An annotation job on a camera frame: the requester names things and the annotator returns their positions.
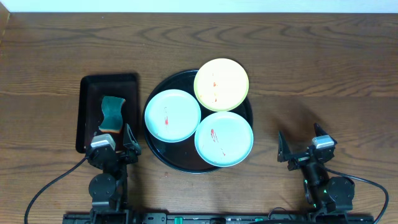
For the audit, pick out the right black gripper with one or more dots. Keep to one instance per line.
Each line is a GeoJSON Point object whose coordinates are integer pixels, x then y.
{"type": "Point", "coordinates": [298, 158]}

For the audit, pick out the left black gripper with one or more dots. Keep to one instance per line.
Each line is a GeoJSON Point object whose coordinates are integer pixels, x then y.
{"type": "Point", "coordinates": [135, 147]}

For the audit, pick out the green orange sponge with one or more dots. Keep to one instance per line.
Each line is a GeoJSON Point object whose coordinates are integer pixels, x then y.
{"type": "Point", "coordinates": [111, 107]}

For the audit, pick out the light blue plate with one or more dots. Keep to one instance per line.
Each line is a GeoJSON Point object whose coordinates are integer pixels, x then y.
{"type": "Point", "coordinates": [172, 115]}
{"type": "Point", "coordinates": [224, 139]}

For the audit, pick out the yellow plate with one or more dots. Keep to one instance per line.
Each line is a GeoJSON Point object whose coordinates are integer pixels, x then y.
{"type": "Point", "coordinates": [221, 84]}

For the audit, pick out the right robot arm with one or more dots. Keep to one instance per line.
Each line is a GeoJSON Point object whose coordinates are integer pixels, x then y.
{"type": "Point", "coordinates": [330, 196]}

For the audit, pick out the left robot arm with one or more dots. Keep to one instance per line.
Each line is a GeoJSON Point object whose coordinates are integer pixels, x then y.
{"type": "Point", "coordinates": [109, 189]}

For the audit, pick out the round black tray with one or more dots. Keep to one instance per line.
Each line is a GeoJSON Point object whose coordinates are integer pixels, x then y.
{"type": "Point", "coordinates": [182, 155]}

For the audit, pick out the rectangular black tray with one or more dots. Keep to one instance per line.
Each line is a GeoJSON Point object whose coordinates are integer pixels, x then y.
{"type": "Point", "coordinates": [93, 88]}

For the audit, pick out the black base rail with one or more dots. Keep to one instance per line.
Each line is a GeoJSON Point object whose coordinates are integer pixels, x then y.
{"type": "Point", "coordinates": [163, 218]}

